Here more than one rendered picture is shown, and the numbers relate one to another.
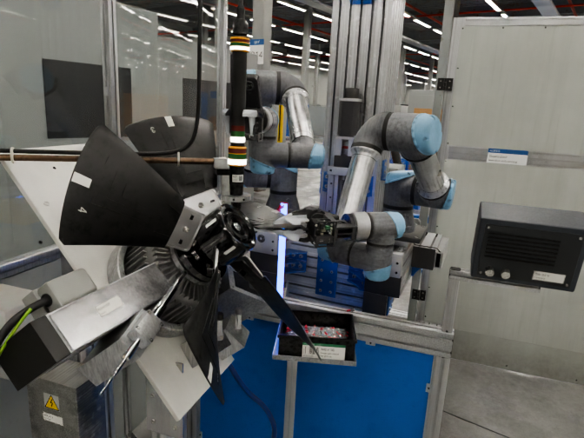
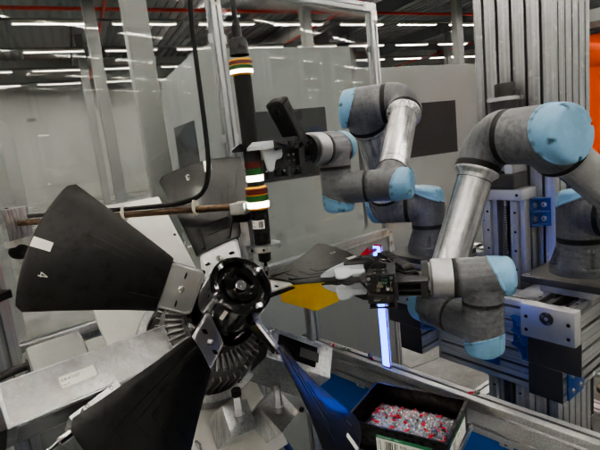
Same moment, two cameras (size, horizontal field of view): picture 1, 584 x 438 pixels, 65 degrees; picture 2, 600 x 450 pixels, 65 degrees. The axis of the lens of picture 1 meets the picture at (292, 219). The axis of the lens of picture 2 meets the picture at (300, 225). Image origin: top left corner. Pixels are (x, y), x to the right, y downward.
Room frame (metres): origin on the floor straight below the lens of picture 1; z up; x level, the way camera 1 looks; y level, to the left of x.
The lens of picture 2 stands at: (0.33, -0.41, 1.46)
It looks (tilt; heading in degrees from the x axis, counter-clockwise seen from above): 10 degrees down; 31
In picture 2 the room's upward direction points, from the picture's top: 6 degrees counter-clockwise
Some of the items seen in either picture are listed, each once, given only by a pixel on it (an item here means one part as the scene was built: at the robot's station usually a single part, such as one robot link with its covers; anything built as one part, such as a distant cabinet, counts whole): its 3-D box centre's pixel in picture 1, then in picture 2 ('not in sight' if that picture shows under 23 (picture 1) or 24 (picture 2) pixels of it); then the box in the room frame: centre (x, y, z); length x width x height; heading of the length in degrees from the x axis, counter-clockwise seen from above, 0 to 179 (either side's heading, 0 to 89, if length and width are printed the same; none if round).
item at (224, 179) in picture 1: (232, 179); (255, 225); (1.08, 0.15, 1.31); 0.09 x 0.07 x 0.10; 107
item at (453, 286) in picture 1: (451, 300); not in sight; (1.26, -0.48, 0.96); 0.03 x 0.03 x 0.20; 72
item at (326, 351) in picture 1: (316, 335); (407, 423); (1.22, -0.09, 0.85); 0.22 x 0.17 x 0.07; 87
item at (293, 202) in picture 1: (282, 200); (429, 236); (1.96, 0.04, 1.09); 0.15 x 0.15 x 0.10
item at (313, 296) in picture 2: not in sight; (308, 289); (1.52, 0.30, 1.02); 0.16 x 0.10 x 0.11; 72
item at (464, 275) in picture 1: (493, 279); not in sight; (1.23, -0.58, 1.04); 0.24 x 0.03 x 0.03; 72
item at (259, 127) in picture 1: (249, 122); (291, 154); (1.21, 0.12, 1.44); 0.12 x 0.08 x 0.09; 172
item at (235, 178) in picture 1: (238, 112); (251, 146); (1.09, 0.14, 1.47); 0.04 x 0.04 x 0.46
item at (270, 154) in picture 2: (250, 122); (268, 156); (1.10, 0.11, 1.44); 0.09 x 0.03 x 0.06; 0
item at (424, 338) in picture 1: (308, 315); (423, 391); (1.40, -0.07, 0.82); 0.90 x 0.04 x 0.08; 72
